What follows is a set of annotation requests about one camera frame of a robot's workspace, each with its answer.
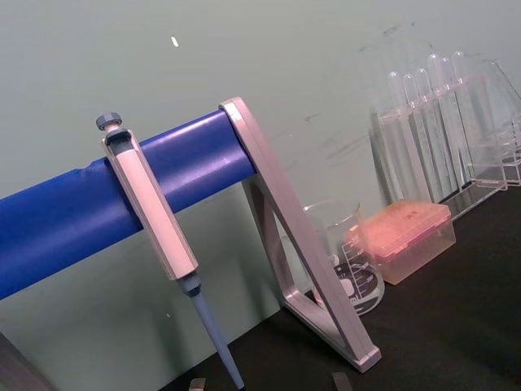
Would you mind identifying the black table cloth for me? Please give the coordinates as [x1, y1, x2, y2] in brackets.
[160, 187, 521, 391]

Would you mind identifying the pink pipette tip box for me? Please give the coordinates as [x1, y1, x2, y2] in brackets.
[361, 200, 458, 286]

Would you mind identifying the clear acrylic stepped holder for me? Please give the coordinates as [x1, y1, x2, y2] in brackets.
[465, 113, 521, 192]

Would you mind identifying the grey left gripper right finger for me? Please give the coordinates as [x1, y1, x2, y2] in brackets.
[331, 371, 352, 391]

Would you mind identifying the clear glass beaker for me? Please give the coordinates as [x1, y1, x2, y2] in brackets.
[303, 199, 386, 317]

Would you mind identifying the clear test tube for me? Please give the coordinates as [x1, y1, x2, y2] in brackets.
[414, 68, 451, 203]
[402, 73, 439, 203]
[426, 53, 463, 196]
[386, 70, 424, 203]
[451, 50, 479, 180]
[440, 56, 469, 191]

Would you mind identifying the white and blue pipette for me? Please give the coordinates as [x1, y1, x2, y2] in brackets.
[95, 110, 247, 389]

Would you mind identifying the clear acrylic test tube rack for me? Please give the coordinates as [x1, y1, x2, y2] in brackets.
[367, 55, 521, 217]

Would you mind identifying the pipette stand with blue bar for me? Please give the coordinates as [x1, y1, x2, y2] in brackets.
[0, 96, 383, 391]

